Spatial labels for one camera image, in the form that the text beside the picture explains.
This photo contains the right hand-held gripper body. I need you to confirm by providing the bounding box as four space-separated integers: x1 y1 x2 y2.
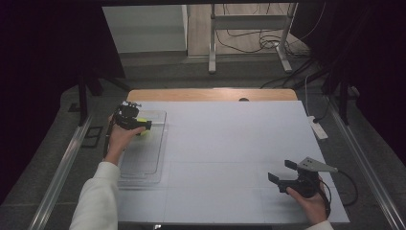
278 156 339 199

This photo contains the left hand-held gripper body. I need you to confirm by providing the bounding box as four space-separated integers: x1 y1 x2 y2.
113 101 142 130

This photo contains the yellow tennis ball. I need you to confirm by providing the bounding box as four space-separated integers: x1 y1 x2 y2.
136 117 152 136

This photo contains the clear plastic container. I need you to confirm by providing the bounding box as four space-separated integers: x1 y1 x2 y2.
117 109 169 190

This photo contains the person's right hand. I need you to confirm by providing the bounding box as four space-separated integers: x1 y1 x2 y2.
285 176 329 226

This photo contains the person's left hand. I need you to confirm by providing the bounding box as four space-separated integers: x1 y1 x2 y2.
104 116 147 166

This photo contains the white table cover board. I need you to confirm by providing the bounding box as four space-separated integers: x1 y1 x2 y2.
114 101 350 224

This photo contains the white power strip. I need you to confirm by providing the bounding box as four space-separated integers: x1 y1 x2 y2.
307 115 329 141

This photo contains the black metal stand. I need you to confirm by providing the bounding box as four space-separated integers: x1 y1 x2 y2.
67 68 132 127
320 73 362 127

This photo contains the wooden table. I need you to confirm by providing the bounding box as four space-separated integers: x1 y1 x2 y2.
126 88 299 103

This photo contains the white cabinet panel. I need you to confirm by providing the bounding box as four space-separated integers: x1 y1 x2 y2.
102 4 189 54

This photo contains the dark curtain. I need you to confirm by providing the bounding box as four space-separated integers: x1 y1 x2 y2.
0 0 126 205
291 0 406 161

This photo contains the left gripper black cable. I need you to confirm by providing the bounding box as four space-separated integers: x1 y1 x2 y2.
101 123 117 160

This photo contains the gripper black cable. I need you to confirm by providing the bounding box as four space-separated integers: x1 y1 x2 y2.
314 169 359 219
101 123 117 160

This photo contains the black floor frame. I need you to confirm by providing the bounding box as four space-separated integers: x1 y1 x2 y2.
80 126 104 150

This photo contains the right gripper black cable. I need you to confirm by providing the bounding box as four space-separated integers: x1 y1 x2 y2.
314 169 359 219

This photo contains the aluminium rail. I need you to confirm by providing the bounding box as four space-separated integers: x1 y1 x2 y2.
27 116 94 230
327 95 406 230

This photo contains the white cable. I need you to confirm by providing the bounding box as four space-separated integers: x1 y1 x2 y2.
304 74 313 117

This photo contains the tangle of black floor cables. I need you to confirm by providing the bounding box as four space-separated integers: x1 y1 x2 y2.
214 3 327 90

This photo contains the grey metal desk frame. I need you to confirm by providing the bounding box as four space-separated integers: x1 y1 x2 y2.
208 3 299 75

